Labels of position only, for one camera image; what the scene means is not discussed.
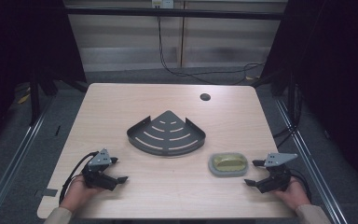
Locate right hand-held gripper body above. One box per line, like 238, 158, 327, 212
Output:
255, 152, 299, 194

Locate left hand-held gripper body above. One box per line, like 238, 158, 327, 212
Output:
81, 148, 119, 191

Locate grey soap dish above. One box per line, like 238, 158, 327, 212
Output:
208, 151, 250, 178

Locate yellow-green soap bar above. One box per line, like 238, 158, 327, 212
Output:
213, 154, 244, 172

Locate dark grey corner shelf rack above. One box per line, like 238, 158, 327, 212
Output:
126, 109, 207, 157

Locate person's right hand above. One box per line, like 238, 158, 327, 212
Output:
271, 178, 312, 212

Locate person's left hand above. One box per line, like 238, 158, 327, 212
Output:
59, 175, 106, 213

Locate grey floor tape patch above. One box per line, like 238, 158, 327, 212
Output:
34, 188, 59, 198

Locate black metal stand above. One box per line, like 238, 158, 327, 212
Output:
286, 69, 297, 125
28, 69, 42, 127

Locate yellow floor tape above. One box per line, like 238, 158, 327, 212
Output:
17, 92, 32, 105

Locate black curtain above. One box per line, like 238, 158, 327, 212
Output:
0, 0, 88, 157
259, 0, 358, 197

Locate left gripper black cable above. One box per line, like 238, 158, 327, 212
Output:
58, 150, 100, 205

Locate black floor cables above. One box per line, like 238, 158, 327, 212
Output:
271, 83, 304, 149

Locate metal floor rail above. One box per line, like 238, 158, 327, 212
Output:
274, 98, 351, 224
0, 96, 55, 224

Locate black wall cable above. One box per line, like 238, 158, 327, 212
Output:
157, 7, 265, 86

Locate black horizontal frame bar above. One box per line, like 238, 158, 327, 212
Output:
64, 7, 283, 21

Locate white wall power outlet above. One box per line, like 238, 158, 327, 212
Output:
151, 0, 175, 9

